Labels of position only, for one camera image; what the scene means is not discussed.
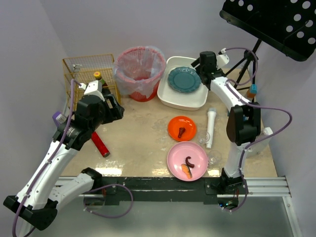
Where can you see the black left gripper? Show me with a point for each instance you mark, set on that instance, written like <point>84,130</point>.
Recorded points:
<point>113,106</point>

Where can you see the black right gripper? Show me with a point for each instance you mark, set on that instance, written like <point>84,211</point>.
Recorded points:
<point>196,63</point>

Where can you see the teal ornate plate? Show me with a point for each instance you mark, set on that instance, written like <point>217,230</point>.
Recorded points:
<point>184,79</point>

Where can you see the green yellow-capped sauce bottle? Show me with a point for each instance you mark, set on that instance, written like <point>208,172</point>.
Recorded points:
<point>99,77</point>

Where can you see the orange plate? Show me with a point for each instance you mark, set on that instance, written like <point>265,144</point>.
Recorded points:
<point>182,121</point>

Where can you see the pink plate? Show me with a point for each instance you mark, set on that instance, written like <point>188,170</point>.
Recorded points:
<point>192,155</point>

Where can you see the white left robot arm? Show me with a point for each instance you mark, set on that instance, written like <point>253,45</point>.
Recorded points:
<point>40,200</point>

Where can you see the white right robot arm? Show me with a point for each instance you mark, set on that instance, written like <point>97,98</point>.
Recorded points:
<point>243,124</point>

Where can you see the red glitter microphone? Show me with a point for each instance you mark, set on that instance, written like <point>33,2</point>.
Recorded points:
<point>100,145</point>

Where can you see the clear plastic bin liner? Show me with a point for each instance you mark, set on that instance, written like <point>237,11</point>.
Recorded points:
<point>133,74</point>

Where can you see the white rectangular basin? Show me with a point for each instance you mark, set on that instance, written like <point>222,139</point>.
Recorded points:
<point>184,101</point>

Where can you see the white microphone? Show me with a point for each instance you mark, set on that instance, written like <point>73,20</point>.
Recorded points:
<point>210,126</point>

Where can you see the red mesh waste basket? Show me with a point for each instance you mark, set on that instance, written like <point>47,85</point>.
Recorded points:
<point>140,71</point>

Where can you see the toy block stack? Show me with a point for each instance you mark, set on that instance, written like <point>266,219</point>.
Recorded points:
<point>251,92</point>

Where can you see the dark red meat piece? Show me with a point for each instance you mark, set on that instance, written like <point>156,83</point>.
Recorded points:
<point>181,132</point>

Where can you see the clear glass cup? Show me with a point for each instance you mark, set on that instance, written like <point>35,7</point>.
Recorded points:
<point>203,137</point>

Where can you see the clear glass bowl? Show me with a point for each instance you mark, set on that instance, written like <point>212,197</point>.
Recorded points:
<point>214,157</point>

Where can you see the black music stand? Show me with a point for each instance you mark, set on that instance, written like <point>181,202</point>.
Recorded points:
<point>287,25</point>

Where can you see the salmon slice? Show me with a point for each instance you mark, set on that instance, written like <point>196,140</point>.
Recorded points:
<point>186,170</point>

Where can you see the gold wire rack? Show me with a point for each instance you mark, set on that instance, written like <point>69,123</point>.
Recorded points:
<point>82,69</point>

